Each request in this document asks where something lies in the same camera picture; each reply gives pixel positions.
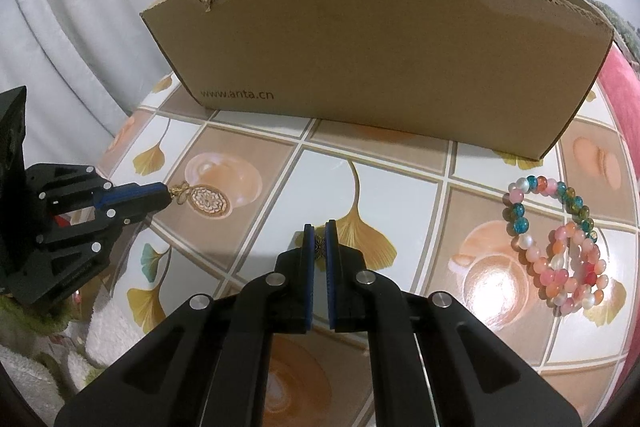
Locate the grey patterned quilt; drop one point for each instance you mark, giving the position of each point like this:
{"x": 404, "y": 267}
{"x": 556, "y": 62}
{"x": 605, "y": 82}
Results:
{"x": 620, "y": 32}

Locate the white fluffy blanket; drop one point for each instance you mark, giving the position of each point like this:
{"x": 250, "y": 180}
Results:
{"x": 110, "y": 332}

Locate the gold round pendant earring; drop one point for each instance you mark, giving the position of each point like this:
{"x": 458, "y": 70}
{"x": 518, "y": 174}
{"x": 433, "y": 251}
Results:
{"x": 206, "y": 199}

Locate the pink floral blanket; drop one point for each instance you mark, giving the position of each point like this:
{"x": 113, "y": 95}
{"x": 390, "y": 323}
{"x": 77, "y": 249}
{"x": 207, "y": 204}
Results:
{"x": 620, "y": 87}

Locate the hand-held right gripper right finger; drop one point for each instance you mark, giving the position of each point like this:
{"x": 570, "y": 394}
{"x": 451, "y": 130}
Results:
{"x": 330, "y": 267}

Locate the gold abacus earring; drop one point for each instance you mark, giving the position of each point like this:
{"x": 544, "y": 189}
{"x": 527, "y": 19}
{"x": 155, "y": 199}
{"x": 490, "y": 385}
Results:
{"x": 320, "y": 248}

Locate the white curtain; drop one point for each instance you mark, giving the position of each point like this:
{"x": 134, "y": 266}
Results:
{"x": 100, "y": 7}

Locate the green fluffy blanket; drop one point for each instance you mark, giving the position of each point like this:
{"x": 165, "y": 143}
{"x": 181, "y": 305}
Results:
{"x": 15, "y": 309}

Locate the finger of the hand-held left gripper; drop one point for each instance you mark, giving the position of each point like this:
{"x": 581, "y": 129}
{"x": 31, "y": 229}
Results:
{"x": 135, "y": 207}
{"x": 140, "y": 191}

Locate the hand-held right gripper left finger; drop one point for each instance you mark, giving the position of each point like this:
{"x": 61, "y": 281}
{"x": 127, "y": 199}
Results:
{"x": 309, "y": 267}

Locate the brown cardboard box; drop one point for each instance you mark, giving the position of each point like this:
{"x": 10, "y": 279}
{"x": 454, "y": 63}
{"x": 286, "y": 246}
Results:
{"x": 375, "y": 57}

